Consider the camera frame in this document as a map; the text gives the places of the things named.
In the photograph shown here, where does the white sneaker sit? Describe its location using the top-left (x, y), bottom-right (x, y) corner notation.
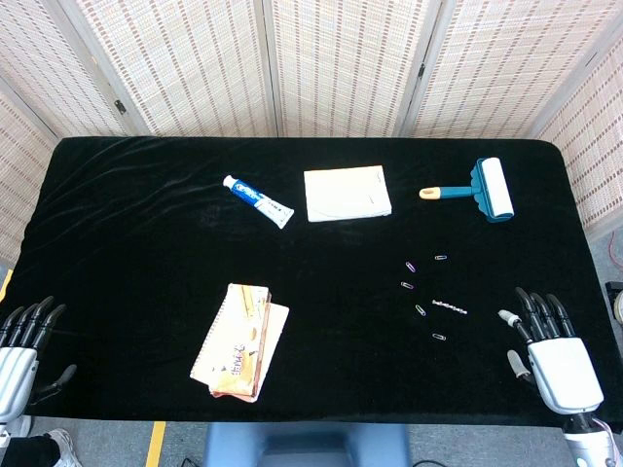
top-left (46, 427), bottom-right (77, 467)

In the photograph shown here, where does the black velvet tablecloth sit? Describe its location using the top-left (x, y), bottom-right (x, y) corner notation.
top-left (3, 135), bottom-right (623, 434)

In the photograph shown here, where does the black trouser leg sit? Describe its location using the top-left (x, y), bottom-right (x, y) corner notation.
top-left (0, 435), bottom-right (55, 467)

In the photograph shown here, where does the teal lint roller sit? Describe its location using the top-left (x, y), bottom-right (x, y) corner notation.
top-left (419, 157), bottom-right (515, 225)

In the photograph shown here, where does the woven folding screen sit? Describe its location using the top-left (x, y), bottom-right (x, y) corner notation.
top-left (0, 0), bottom-right (623, 267)

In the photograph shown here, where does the white notepad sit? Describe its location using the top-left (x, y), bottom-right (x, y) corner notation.
top-left (303, 164), bottom-right (394, 224)

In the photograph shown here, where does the black and white equipment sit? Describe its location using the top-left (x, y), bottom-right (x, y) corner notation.
top-left (605, 280), bottom-right (623, 333)

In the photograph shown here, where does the blue white toothpaste tube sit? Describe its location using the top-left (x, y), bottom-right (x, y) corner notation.
top-left (222, 174), bottom-right (296, 231)

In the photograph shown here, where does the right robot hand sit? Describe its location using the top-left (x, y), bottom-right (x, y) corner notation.
top-left (497, 286), bottom-right (605, 415)

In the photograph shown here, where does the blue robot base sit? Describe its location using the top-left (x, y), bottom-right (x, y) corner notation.
top-left (202, 421), bottom-right (411, 467)

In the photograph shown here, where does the red cable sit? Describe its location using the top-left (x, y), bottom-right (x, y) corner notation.
top-left (607, 232), bottom-right (623, 269)

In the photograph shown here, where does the orange snack box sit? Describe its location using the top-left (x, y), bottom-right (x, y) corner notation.
top-left (206, 282), bottom-right (273, 404)

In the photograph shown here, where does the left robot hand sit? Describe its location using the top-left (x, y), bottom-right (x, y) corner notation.
top-left (0, 295), bottom-right (78, 424)

